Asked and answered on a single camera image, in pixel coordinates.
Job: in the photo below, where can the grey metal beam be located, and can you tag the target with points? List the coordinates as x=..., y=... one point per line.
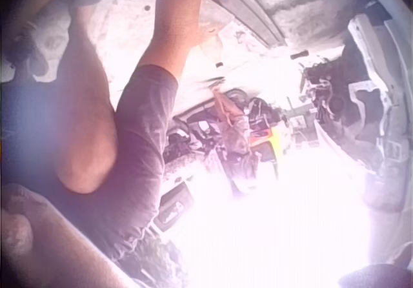
x=245, y=13

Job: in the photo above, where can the black cylinder part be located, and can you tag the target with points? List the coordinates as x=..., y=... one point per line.
x=299, y=55

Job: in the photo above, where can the small black cap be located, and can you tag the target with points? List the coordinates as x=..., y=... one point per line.
x=219, y=64

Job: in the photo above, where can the yellow and red container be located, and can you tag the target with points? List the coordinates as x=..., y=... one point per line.
x=273, y=141

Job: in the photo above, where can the grey tray box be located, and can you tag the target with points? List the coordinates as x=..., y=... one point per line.
x=174, y=205

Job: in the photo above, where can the small black round bolt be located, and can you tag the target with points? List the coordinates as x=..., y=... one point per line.
x=147, y=8

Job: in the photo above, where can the heap of tools and parts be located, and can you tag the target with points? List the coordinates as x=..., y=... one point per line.
x=193, y=133

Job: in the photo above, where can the black engine parts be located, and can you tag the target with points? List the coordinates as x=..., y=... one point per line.
x=335, y=91

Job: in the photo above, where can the person's legs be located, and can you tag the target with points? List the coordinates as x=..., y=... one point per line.
x=85, y=113

